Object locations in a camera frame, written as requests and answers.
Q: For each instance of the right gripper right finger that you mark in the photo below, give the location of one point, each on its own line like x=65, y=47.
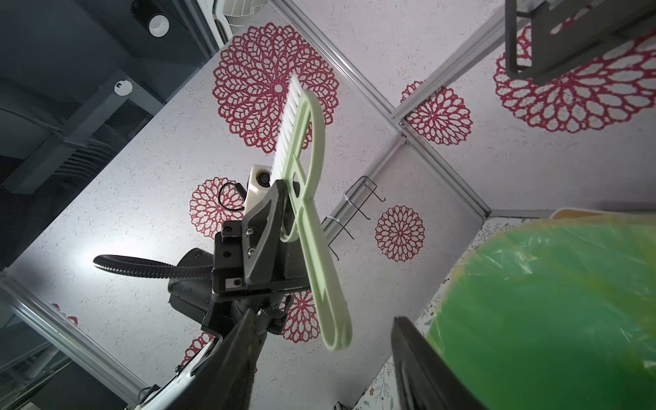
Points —
x=423, y=379

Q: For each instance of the dark grey wall shelf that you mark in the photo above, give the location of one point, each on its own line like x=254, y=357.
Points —
x=572, y=33

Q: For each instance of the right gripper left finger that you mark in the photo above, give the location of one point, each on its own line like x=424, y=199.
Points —
x=225, y=379

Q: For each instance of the green bin with bag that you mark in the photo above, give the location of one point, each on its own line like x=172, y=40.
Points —
x=557, y=314

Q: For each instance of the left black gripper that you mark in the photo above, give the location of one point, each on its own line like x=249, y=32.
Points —
x=250, y=258

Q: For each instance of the black wire wall rack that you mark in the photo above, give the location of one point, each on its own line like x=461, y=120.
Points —
x=351, y=205

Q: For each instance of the light green hand brush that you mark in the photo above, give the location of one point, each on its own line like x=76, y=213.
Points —
x=298, y=163

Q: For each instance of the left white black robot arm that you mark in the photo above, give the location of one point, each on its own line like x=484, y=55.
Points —
x=190, y=293

